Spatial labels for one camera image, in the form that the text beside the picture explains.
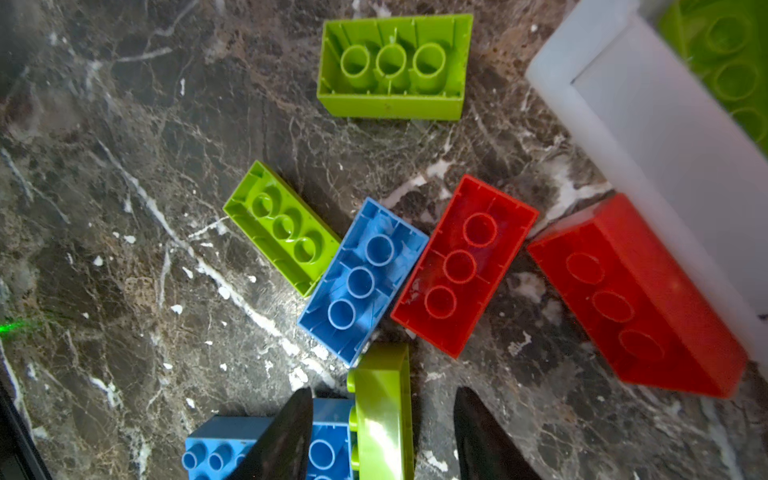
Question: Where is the red brick near bin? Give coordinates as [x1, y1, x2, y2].
[527, 194, 748, 398]

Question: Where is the red brick by arch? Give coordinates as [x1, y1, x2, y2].
[391, 175, 539, 359]

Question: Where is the green brick bottom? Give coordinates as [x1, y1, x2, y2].
[657, 0, 767, 153]

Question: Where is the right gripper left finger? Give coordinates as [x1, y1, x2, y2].
[230, 387, 313, 480]

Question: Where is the green brick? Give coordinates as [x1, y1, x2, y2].
[657, 0, 767, 153]
[223, 161, 341, 298]
[317, 14, 473, 121]
[347, 342, 415, 479]

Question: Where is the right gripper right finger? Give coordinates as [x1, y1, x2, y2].
[453, 386, 540, 479]

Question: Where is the white three-compartment bin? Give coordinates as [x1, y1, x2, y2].
[526, 0, 767, 370]

